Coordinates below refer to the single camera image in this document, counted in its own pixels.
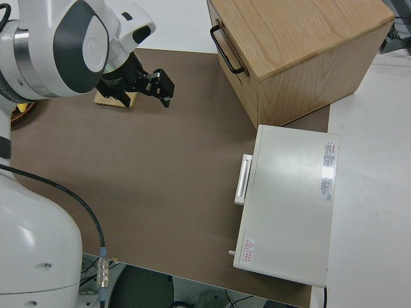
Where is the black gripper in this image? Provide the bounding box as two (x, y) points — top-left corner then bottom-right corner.
(95, 53), (176, 109)

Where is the black metal drawer handle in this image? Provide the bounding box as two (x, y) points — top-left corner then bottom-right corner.
(209, 25), (250, 76)

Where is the wooden drawer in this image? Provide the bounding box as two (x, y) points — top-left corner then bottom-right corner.
(207, 0), (259, 97)

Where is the wooden mug rack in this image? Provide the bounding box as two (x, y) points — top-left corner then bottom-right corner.
(93, 89), (139, 111)

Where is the brown table mat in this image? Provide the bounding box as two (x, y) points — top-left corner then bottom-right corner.
(9, 47), (331, 308)

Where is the brown wicker basket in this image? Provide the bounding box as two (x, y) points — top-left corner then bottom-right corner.
(10, 99), (37, 128)

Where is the light wooden cabinet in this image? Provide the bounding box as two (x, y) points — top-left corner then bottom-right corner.
(207, 0), (396, 129)

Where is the white toaster oven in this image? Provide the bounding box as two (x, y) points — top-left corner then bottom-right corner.
(231, 124), (340, 288)

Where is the red warning sticker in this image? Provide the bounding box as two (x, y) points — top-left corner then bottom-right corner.
(241, 237), (257, 265)

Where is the white text label sticker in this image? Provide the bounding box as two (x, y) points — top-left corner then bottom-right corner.
(318, 141), (337, 202)

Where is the grey object under table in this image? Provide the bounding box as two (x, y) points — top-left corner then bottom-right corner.
(195, 287), (232, 308)

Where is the dark grey background object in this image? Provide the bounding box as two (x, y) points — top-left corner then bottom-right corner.
(380, 0), (411, 55)

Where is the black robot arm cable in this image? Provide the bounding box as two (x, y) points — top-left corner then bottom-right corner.
(0, 164), (110, 304)

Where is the white oven door handle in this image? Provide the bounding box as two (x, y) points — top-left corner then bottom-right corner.
(233, 153), (254, 206)

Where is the black round pedestal base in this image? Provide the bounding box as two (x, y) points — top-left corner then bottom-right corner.
(108, 264), (175, 308)

